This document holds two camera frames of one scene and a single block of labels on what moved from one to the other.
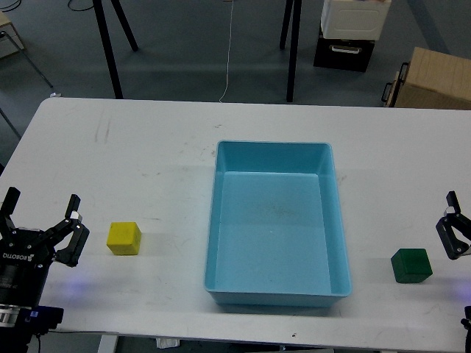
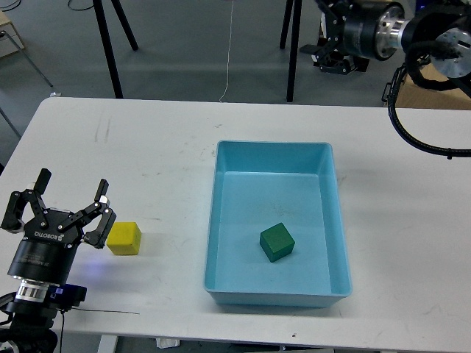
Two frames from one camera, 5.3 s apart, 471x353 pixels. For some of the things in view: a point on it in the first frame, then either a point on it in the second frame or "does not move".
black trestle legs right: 296,20 does not move
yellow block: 124,238 does not move
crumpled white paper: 165,343 does not move
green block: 411,265 to 276,242
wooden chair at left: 10,43 does not move
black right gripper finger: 452,246 to 334,10
